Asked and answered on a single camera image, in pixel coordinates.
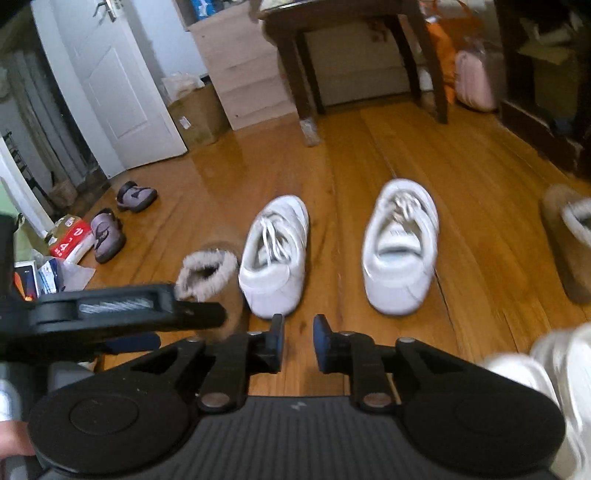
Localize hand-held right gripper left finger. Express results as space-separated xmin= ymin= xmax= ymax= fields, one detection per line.
xmin=111 ymin=314 xmax=286 ymax=412

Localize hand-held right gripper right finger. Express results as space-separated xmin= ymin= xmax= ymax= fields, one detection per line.
xmin=313 ymin=314 xmax=467 ymax=412

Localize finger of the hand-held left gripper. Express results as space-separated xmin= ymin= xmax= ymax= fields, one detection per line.
xmin=95 ymin=332 xmax=161 ymax=358
xmin=28 ymin=282 xmax=228 ymax=337

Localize brown fur-lined slipper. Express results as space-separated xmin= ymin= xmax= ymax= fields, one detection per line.
xmin=541 ymin=184 xmax=591 ymax=304
xmin=175 ymin=244 xmax=246 ymax=334

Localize white clog with purple charm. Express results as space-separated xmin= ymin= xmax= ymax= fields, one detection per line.
xmin=482 ymin=323 xmax=591 ymax=480

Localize person's left hand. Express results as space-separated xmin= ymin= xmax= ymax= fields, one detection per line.
xmin=0 ymin=421 xmax=37 ymax=457

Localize orange black box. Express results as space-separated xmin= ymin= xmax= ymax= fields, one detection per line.
xmin=13 ymin=262 xmax=38 ymax=302

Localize blue white packets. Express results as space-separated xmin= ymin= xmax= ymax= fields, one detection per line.
xmin=36 ymin=256 xmax=97 ymax=296

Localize red white package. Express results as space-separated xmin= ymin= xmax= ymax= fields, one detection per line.
xmin=49 ymin=215 xmax=94 ymax=265

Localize wicker basket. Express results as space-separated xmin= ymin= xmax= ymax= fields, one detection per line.
xmin=48 ymin=179 xmax=78 ymax=207

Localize purple sandal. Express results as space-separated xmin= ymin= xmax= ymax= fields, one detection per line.
xmin=115 ymin=181 xmax=158 ymax=213
xmin=90 ymin=208 xmax=127 ymax=265

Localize closed cardboard box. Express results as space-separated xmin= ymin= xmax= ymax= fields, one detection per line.
xmin=167 ymin=82 xmax=230 ymax=147

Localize white door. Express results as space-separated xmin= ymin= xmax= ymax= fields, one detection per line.
xmin=31 ymin=0 xmax=188 ymax=180

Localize clear plastic bottle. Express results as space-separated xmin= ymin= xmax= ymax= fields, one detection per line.
xmin=299 ymin=117 xmax=321 ymax=148

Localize clear plastic bag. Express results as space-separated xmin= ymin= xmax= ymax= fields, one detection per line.
xmin=161 ymin=71 xmax=205 ymax=100

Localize light wood drawer cabinet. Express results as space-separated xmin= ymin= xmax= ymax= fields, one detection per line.
xmin=187 ymin=0 xmax=303 ymax=131

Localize dark wooden shelf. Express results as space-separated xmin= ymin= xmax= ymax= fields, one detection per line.
xmin=493 ymin=0 xmax=591 ymax=182

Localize blue white pack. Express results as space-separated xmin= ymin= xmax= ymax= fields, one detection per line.
xmin=188 ymin=0 xmax=225 ymax=21

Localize pink suitcase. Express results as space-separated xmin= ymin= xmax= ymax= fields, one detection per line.
xmin=455 ymin=48 xmax=503 ymax=112

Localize orange bag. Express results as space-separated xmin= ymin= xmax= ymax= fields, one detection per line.
xmin=424 ymin=14 xmax=467 ymax=93

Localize wooden shelf with items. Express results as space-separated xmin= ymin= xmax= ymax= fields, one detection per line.
xmin=249 ymin=0 xmax=450 ymax=125

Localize open cardboard box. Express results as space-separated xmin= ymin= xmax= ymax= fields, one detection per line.
xmin=516 ymin=18 xmax=585 ymax=123

